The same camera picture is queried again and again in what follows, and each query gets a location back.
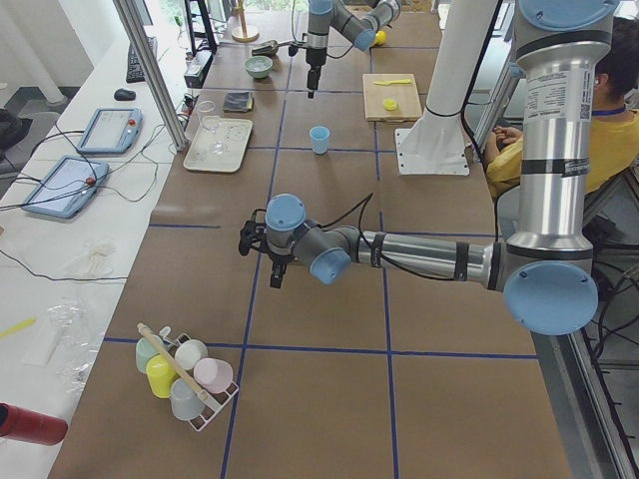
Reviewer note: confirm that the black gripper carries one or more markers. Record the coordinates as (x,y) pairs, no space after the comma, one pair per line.
(279,257)
(316,57)

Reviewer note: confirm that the yellow lemon half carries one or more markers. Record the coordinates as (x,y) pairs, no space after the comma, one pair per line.
(389,104)

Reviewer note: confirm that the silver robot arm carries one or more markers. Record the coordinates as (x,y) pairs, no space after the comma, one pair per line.
(540,260)
(360,31)

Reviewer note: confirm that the light blue plastic cup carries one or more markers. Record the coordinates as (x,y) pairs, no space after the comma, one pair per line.
(319,137)

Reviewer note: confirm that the whole yellow lemon upper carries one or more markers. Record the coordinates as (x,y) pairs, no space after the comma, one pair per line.
(380,38)

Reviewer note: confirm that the wooden cup tree stand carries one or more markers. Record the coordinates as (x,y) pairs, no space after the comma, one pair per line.
(244,33)

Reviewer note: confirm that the pink cup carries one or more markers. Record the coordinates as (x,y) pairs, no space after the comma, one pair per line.
(213,374)

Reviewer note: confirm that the white cup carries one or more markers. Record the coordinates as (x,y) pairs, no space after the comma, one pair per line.
(189,353)

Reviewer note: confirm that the white cup rack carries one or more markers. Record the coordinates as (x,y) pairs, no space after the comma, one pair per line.
(167,346)

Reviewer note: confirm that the green cup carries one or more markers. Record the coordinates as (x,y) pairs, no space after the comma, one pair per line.
(144,351)

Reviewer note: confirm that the yellow cup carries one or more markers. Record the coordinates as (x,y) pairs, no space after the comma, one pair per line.
(161,376)

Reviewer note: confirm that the grey cup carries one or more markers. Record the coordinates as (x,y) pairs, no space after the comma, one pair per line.
(185,404)

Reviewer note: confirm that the steel ice scoop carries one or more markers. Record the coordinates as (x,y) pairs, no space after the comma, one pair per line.
(269,48)

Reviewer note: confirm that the green bowl of ice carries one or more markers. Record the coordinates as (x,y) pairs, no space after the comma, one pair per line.
(258,67)

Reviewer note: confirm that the grey yellow folded cloth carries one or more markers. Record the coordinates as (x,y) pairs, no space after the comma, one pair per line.
(238,102)

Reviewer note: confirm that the bamboo cutting board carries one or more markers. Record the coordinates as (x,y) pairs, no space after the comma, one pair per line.
(409,107)

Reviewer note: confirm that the yellow plastic knife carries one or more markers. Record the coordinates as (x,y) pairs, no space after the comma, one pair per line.
(401,81)

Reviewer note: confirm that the clear wine glass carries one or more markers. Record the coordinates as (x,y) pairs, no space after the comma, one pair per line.
(210,121)

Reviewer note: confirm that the cream bear tray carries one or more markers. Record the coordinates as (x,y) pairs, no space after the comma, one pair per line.
(234,133)

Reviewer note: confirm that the black keyboard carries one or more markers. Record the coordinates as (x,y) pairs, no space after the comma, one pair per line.
(135,72)

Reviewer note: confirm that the black computer mouse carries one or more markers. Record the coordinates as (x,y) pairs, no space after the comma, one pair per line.
(124,95)

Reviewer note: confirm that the upper teach pendant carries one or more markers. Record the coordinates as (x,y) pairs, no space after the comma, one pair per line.
(111,132)

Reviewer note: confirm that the teach pendant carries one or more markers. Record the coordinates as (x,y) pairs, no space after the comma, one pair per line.
(67,188)
(111,132)

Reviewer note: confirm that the lower teach pendant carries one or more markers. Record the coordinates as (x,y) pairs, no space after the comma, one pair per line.
(67,188)

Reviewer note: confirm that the person in yellow shirt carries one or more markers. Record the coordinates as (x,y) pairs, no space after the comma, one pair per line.
(614,127)

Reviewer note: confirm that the red water bottle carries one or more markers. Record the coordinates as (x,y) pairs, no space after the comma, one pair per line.
(31,426)

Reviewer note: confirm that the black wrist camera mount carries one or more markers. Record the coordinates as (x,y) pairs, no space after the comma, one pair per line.
(295,46)

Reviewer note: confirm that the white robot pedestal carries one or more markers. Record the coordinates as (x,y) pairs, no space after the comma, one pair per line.
(435,143)

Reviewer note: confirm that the aluminium frame post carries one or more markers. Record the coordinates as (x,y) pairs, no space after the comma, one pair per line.
(132,23)

